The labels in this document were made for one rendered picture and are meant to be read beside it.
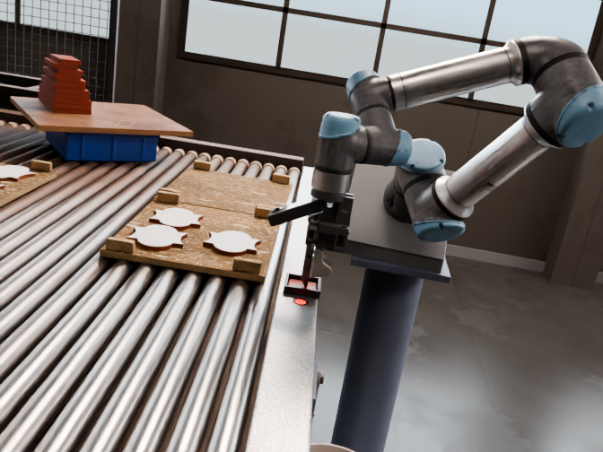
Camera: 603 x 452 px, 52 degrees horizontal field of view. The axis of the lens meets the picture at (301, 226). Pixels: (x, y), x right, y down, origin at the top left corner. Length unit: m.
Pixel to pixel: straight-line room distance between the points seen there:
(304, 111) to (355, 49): 0.56
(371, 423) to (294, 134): 2.92
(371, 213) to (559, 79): 0.65
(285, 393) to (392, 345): 0.90
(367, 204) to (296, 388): 0.86
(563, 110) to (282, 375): 0.73
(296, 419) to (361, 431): 1.07
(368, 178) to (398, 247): 0.24
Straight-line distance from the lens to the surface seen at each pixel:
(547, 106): 1.32
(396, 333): 1.81
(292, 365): 1.02
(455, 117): 4.51
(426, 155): 1.56
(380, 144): 1.21
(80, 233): 1.49
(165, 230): 1.45
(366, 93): 1.30
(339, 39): 4.43
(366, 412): 1.93
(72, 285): 1.22
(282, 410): 0.92
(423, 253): 1.67
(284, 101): 4.51
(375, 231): 1.69
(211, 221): 1.57
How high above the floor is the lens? 1.43
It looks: 18 degrees down
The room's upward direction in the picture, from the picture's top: 9 degrees clockwise
